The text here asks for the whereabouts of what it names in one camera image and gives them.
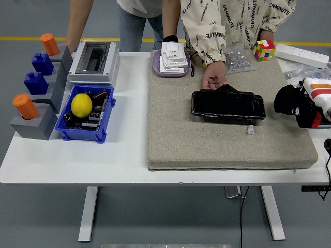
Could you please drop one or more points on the blue plastic bin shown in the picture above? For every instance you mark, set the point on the blue plastic bin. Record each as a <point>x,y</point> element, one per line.
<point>81,134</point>

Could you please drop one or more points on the bare-armed person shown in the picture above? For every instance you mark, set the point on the bare-armed person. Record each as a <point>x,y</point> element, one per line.
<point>139,15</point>

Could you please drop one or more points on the purple tray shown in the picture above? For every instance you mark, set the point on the purple tray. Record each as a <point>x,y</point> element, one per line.
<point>156,64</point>

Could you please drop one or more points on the person's left hand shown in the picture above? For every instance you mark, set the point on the person's left hand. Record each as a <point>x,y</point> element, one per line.
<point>266,34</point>

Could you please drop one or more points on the black rectangular panel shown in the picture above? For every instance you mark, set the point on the black rectangular panel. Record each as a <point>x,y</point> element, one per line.
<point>227,104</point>

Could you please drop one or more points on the yellow lemon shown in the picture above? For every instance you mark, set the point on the yellow lemon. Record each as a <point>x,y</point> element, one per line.
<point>81,105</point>

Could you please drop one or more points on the black rag with red patch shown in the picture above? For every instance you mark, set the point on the black rag with red patch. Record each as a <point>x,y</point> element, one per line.
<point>287,100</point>

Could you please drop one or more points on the multicoloured puzzle cube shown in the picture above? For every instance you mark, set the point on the multicoloured puzzle cube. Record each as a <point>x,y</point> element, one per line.
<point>264,50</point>

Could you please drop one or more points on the white switch plate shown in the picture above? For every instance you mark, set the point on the white switch plate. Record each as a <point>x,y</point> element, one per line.
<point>170,69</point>

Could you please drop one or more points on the grey base block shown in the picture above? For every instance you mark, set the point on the grey base block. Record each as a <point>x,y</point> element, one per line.
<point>60,76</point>
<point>34,127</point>
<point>66,59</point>
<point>57,100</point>

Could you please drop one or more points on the bare-armed person's left forearm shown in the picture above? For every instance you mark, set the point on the bare-armed person's left forearm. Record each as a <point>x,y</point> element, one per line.
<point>170,18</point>

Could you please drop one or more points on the white power strip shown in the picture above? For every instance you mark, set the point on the white power strip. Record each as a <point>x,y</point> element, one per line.
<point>301,55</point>

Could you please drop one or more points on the blue block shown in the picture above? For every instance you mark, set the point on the blue block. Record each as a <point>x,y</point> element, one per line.
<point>42,63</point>
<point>36,83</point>

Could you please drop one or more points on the white table leg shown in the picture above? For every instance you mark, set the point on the white table leg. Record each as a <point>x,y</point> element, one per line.
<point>272,211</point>
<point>88,211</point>

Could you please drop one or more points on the grey electrical enclosure box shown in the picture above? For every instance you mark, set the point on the grey electrical enclosure box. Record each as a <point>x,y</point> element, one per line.
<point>110,55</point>

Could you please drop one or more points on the brown cylindrical capacitor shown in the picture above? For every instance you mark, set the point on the brown cylindrical capacitor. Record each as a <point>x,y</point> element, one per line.
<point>100,94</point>

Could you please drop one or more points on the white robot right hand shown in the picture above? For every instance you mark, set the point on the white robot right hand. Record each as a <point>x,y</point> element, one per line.
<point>319,95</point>

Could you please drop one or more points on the white socket plate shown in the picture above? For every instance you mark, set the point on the white socket plate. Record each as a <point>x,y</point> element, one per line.
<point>174,53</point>

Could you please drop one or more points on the bare-armed person's left hand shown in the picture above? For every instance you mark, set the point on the bare-armed person's left hand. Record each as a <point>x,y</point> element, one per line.
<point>170,38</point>

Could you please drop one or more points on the orange cylinder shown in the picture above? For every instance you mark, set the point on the orange cylinder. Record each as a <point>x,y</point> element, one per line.
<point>25,106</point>
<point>49,44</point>

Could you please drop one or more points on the black table control panel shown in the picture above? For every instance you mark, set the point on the black table control panel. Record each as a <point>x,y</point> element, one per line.
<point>314,188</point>

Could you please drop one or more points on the clear bag of screws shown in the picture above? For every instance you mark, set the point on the clear bag of screws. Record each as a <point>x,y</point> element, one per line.
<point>238,60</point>

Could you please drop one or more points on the person's left forearm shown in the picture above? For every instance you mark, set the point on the person's left forearm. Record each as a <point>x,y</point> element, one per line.
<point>278,16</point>

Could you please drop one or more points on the person's right hand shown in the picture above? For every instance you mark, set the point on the person's right hand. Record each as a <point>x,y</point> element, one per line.
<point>215,73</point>

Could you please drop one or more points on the person's right forearm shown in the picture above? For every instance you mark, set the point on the person's right forearm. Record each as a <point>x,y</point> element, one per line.
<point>208,46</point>

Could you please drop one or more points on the round black capacitor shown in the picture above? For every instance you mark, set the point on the round black capacitor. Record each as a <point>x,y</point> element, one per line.
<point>68,117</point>

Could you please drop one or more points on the bare-armed person's right forearm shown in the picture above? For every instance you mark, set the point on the bare-armed person's right forearm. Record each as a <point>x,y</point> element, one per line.
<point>78,20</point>

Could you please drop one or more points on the dark circuit board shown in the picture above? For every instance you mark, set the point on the dark circuit board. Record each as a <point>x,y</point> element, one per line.
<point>90,125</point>

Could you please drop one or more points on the grey-brown mat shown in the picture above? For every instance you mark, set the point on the grey-brown mat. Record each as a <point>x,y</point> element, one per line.
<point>194,139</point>

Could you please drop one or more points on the silver box under table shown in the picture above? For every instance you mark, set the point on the silver box under table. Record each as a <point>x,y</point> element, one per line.
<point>232,192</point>

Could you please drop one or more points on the clear plastic parts bags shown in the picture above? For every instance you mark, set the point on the clear plastic parts bags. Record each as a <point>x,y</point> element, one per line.
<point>297,72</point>

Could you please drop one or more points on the bare-armed person's right hand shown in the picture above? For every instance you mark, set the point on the bare-armed person's right hand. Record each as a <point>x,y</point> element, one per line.
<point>73,47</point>

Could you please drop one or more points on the small white connector plug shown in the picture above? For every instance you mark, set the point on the small white connector plug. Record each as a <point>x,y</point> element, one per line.
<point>250,130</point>

